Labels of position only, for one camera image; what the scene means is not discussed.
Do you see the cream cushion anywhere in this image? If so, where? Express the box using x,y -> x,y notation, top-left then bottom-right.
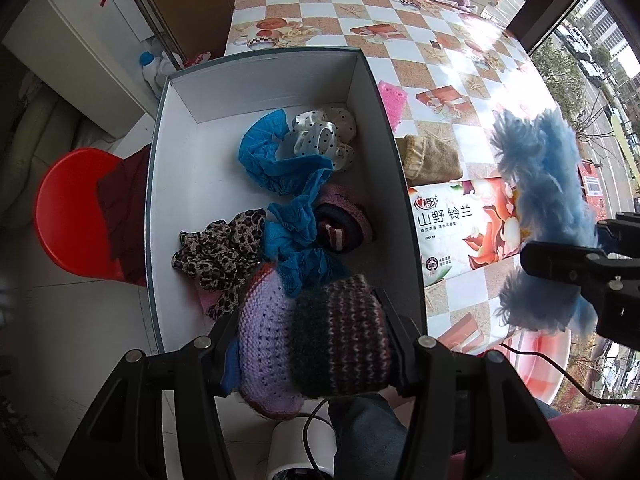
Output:
0,95 -> 86,211

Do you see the floral tissue pack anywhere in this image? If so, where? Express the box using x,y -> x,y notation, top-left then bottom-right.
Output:
407,176 -> 601,291

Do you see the mop with red hook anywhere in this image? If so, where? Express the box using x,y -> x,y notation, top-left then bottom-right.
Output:
100,0 -> 186,68

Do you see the white bottle with blue cap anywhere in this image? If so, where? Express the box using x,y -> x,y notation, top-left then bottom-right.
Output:
139,51 -> 176,98

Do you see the dark striped knit hat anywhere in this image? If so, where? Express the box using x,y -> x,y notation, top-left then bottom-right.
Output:
290,274 -> 396,401

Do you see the white round device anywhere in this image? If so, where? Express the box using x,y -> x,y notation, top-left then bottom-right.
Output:
265,415 -> 341,480

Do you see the dark red cloth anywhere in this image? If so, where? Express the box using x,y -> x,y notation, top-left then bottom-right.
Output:
96,147 -> 151,286

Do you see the blue plastic shoe cover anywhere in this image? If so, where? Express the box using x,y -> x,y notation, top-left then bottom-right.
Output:
262,194 -> 322,262
238,108 -> 334,196
276,247 -> 352,299

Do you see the cream polka dot scrunchie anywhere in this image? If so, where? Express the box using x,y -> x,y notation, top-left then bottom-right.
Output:
287,104 -> 358,173

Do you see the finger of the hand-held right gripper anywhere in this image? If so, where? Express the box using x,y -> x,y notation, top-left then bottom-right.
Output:
597,212 -> 640,259
520,241 -> 621,289

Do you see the red plastic stool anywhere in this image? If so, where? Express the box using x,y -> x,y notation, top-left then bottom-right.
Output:
35,147 -> 151,288

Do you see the person's leg in jeans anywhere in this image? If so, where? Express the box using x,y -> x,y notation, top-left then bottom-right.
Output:
327,392 -> 561,480

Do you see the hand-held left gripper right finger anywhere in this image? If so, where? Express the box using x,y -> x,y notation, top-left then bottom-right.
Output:
372,287 -> 576,480

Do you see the white cardboard storage box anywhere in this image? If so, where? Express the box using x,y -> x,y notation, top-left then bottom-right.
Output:
144,46 -> 428,356

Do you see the light blue fluffy duster cloth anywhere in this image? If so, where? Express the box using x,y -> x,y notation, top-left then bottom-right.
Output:
490,108 -> 601,336

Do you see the pink sponge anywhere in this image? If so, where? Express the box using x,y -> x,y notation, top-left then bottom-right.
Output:
377,80 -> 408,133

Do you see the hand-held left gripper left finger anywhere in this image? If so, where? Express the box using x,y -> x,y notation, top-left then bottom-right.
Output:
55,310 -> 246,480

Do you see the dark window frame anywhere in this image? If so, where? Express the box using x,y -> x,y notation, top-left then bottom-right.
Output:
505,0 -> 598,56

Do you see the black cable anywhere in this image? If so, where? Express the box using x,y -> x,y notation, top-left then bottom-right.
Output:
299,396 -> 332,480
500,342 -> 640,406

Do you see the purple knit hat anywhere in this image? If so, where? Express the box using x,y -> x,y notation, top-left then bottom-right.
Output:
235,262 -> 321,421

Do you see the leopard print scarf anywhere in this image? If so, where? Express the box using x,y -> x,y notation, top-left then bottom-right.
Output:
171,208 -> 268,321

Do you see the white cabinet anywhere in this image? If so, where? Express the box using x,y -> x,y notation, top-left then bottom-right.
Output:
2,0 -> 173,140

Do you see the tan folded cloth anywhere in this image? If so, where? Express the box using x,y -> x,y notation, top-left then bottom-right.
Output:
400,134 -> 463,186

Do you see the maroon upholstered seat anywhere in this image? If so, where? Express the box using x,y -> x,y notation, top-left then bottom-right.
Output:
450,405 -> 640,480

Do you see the checkered printed tablecloth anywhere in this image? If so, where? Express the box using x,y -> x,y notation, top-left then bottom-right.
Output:
224,0 -> 608,406

